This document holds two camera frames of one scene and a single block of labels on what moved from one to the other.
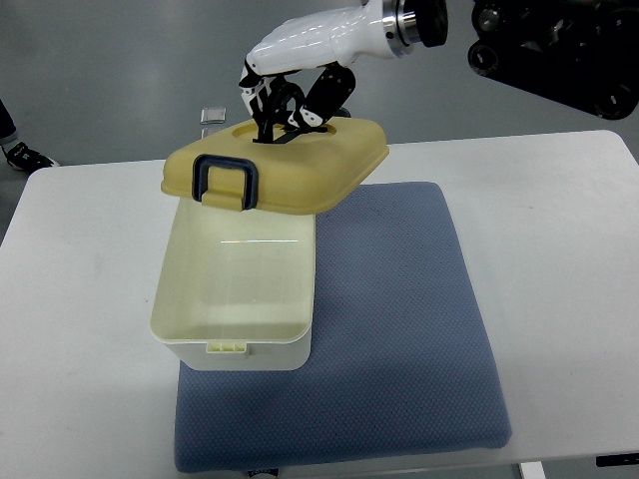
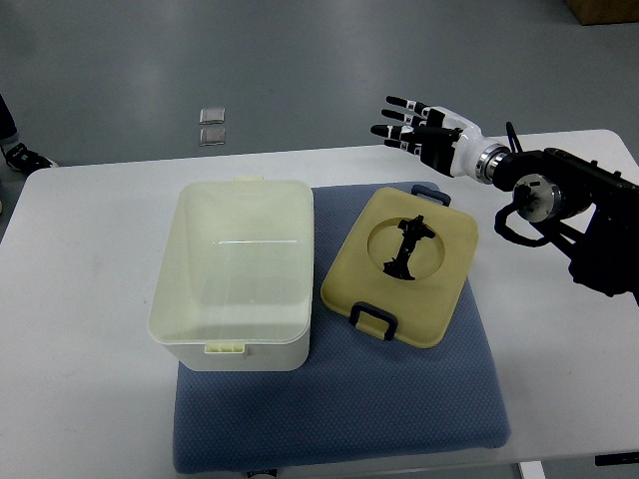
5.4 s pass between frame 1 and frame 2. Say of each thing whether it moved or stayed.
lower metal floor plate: stayed
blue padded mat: stayed
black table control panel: stayed
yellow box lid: moved
